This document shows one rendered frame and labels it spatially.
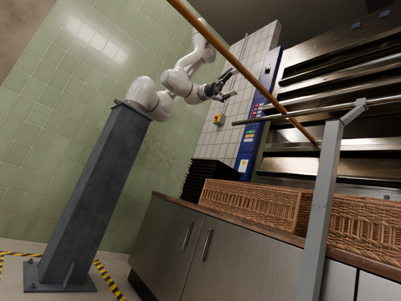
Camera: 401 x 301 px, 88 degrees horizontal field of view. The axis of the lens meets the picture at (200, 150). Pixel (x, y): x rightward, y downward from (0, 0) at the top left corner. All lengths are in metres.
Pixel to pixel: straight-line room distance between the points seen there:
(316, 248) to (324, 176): 0.20
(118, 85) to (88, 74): 0.24
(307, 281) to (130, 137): 1.09
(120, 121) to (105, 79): 0.76
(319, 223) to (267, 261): 0.23
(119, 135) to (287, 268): 1.04
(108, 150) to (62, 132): 0.65
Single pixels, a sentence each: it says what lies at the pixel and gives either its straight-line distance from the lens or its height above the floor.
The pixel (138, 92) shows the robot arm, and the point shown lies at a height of 1.12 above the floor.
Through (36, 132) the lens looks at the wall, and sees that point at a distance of 1.87.
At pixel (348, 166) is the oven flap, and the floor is 1.02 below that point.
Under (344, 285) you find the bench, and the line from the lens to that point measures 0.72.
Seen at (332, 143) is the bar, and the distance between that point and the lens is 0.75.
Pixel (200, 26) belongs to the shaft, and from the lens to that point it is 0.89.
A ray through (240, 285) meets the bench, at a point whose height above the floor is 0.36.
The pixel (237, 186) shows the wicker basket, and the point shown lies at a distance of 1.02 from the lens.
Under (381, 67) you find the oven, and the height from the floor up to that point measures 1.63.
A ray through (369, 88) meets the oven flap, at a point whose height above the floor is 1.39.
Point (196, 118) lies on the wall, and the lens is 2.36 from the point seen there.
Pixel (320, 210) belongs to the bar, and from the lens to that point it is 0.70.
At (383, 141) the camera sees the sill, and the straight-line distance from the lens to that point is 1.40.
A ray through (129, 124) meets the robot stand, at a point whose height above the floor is 0.90.
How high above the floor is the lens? 0.56
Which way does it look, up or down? 15 degrees up
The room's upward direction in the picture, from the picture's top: 18 degrees clockwise
